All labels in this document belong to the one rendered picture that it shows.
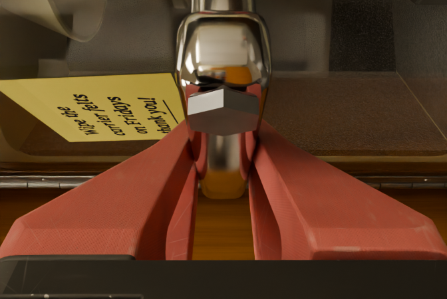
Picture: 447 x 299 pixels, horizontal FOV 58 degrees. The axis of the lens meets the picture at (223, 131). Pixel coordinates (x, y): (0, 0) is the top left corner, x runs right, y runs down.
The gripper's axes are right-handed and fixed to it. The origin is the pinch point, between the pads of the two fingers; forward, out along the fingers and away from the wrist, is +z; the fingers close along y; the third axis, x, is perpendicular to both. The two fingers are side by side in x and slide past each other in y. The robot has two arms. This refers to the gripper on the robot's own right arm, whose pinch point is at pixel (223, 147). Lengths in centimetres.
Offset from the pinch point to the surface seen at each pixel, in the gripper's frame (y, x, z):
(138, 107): 4.0, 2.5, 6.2
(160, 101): 2.8, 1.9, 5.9
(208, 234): 1.3, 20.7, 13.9
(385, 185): -13.2, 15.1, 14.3
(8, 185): 17.5, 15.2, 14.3
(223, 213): 0.0, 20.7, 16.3
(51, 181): 13.9, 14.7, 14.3
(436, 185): -17.3, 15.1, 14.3
